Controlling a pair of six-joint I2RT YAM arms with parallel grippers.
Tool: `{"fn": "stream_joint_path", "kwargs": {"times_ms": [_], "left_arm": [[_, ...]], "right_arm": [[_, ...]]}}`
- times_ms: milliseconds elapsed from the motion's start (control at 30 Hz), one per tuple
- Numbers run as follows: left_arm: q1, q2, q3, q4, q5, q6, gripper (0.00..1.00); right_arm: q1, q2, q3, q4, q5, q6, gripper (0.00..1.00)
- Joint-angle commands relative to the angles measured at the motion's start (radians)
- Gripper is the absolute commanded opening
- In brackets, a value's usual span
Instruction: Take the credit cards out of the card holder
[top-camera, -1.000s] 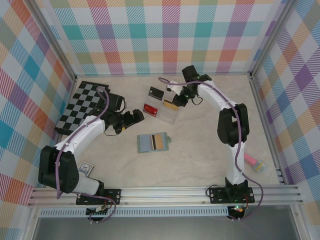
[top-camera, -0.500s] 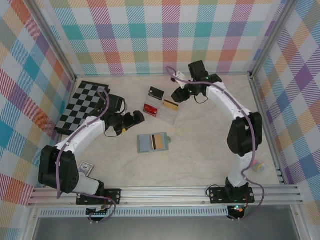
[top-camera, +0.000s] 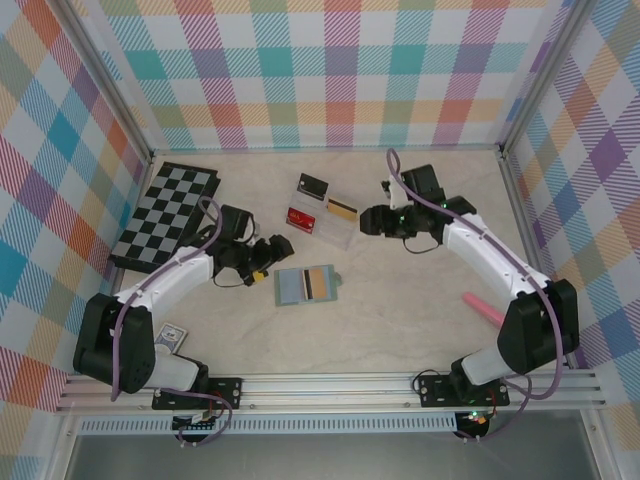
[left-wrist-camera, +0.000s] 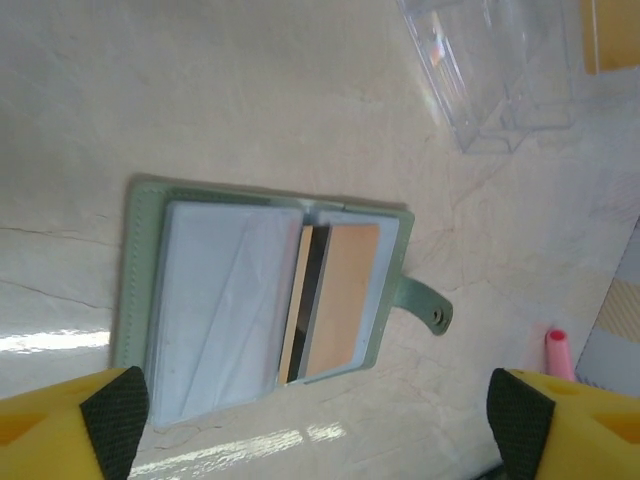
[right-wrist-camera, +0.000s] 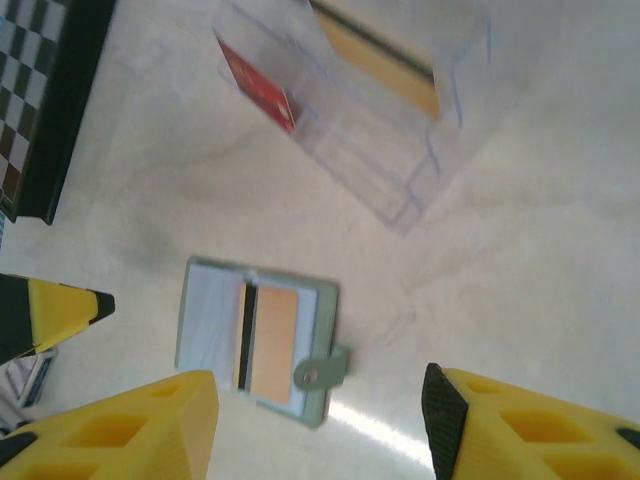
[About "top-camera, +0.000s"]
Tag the small circuit board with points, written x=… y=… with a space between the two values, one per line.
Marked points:
x=197 y=425
x=477 y=419

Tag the aluminium frame post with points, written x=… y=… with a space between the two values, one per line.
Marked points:
x=545 y=75
x=111 y=85

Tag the gold card with black stripe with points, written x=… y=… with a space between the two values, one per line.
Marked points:
x=320 y=285
x=342 y=212

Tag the aluminium side rail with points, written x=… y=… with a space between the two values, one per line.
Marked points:
x=143 y=175
x=529 y=225

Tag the aluminium rear rail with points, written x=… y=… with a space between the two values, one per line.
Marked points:
x=325 y=149

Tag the red card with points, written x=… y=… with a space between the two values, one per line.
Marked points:
x=300 y=218

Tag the clear acrylic card stand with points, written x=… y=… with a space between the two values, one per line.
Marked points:
x=335 y=232

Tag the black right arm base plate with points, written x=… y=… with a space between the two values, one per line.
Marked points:
x=432 y=390

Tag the pink toy microphone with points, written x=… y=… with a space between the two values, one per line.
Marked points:
x=480 y=305

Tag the mint green card holder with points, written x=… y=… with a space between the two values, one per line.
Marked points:
x=287 y=287

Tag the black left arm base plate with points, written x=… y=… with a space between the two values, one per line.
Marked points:
x=227 y=392

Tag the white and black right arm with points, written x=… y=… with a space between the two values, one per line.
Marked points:
x=480 y=250

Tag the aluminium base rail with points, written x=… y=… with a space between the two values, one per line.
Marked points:
x=325 y=390

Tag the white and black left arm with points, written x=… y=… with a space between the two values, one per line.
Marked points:
x=170 y=275

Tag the blue playing card box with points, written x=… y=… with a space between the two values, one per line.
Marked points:
x=170 y=336

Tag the black and grey chessboard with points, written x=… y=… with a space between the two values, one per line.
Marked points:
x=160 y=215

